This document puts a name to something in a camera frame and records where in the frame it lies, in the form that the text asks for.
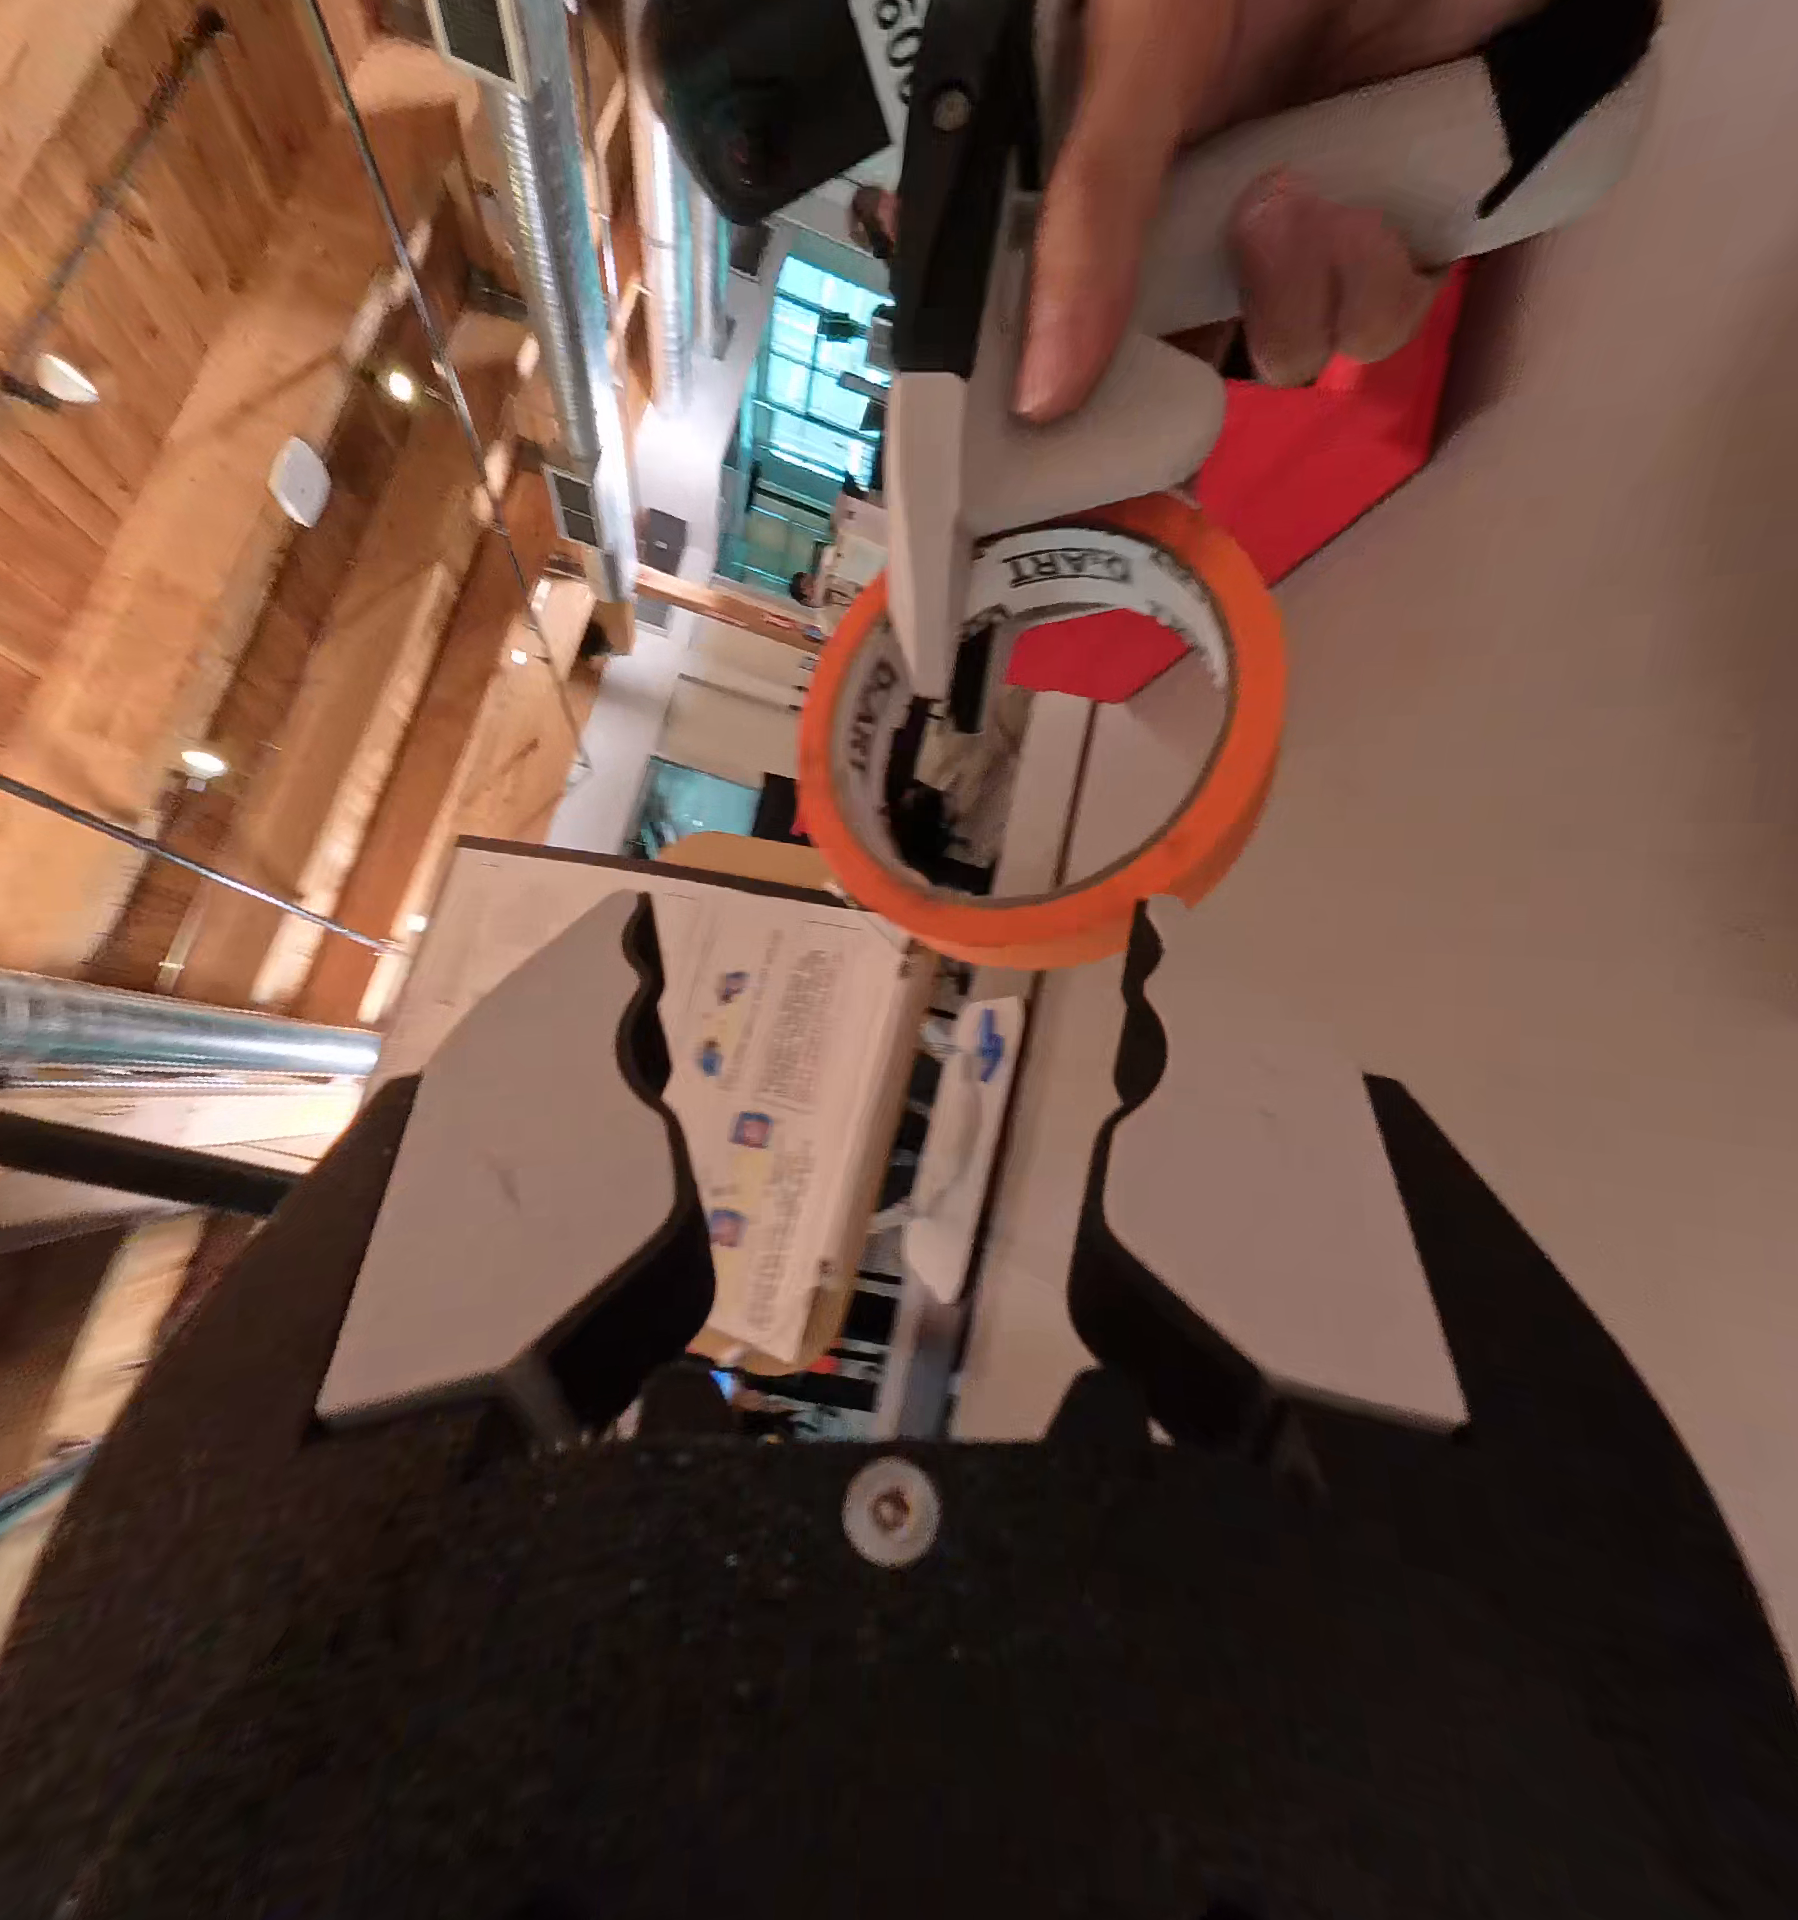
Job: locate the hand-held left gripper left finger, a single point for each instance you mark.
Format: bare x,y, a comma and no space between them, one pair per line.
509,1201

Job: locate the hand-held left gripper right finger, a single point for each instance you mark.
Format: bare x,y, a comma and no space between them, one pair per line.
1288,1231

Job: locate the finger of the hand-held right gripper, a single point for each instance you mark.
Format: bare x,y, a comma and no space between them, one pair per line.
1096,467
924,512

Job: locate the red plastic bin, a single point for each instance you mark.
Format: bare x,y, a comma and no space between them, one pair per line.
1320,452

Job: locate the orange tape roll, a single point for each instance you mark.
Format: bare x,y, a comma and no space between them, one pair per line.
1019,932

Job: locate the person's right hand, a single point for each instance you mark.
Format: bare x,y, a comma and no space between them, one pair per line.
1140,182

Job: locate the small blue plastic piece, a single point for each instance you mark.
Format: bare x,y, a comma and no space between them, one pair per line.
991,1039

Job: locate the black vertical pole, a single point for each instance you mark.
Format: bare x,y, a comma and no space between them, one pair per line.
119,1156

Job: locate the round ceiling lamp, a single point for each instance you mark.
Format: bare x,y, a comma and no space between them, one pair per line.
55,379

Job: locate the silver ventilation duct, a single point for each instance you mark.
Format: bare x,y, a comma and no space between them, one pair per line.
150,1021
575,302

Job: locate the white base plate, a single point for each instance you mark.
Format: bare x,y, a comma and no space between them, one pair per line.
960,1170

